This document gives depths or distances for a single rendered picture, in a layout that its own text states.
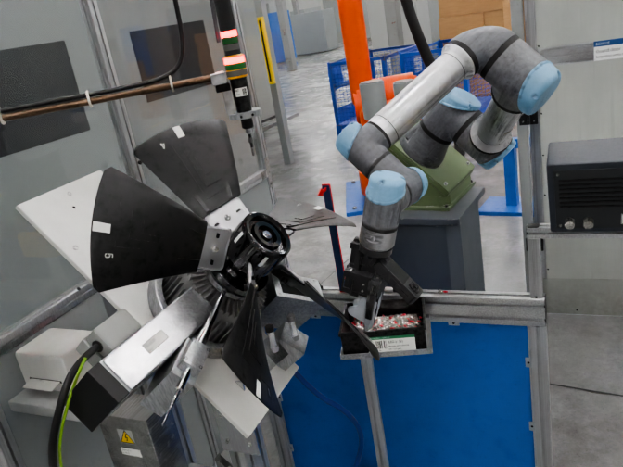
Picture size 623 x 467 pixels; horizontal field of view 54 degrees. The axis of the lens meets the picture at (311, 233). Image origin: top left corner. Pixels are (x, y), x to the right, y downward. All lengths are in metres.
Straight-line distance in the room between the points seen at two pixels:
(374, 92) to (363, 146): 3.72
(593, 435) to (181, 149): 1.87
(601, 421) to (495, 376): 0.92
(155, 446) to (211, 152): 0.69
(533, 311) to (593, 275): 1.57
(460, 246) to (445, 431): 0.56
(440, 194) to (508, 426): 0.70
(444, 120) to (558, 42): 1.17
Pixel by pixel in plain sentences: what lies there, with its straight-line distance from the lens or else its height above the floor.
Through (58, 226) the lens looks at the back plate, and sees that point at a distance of 1.43.
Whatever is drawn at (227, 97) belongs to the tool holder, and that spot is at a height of 1.50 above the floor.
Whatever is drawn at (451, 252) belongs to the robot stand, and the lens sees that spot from 1.92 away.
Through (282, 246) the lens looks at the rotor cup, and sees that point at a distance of 1.29.
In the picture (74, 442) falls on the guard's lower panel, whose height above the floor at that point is 0.60.
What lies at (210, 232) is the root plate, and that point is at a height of 1.26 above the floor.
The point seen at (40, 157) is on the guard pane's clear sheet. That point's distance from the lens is 1.86.
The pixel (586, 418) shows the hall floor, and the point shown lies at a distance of 2.69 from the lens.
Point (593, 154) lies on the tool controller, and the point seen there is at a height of 1.24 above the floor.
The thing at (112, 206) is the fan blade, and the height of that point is 1.37.
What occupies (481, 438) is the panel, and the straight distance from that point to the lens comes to 1.97.
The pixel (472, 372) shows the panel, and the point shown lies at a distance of 1.84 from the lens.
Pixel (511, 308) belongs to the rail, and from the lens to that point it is 1.69.
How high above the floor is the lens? 1.64
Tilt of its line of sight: 20 degrees down
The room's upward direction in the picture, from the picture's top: 10 degrees counter-clockwise
